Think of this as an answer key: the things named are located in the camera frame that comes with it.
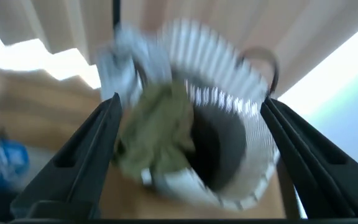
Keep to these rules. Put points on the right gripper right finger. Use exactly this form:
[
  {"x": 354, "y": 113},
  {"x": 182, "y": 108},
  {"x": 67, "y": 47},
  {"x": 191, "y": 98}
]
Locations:
[{"x": 322, "y": 186}]

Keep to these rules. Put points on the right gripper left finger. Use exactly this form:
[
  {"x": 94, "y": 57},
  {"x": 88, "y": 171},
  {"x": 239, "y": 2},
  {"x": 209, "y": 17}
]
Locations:
[{"x": 73, "y": 186}]

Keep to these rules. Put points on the green printed shirt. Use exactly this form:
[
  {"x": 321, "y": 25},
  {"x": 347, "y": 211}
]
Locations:
[{"x": 154, "y": 133}]

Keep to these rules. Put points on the white laundry basket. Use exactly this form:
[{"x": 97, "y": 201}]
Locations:
[{"x": 216, "y": 71}]

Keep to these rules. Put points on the black clothes rack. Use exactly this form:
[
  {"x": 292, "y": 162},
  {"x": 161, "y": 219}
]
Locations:
[{"x": 116, "y": 12}]

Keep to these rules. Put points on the pale grey garment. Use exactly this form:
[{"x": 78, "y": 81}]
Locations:
[{"x": 120, "y": 71}]

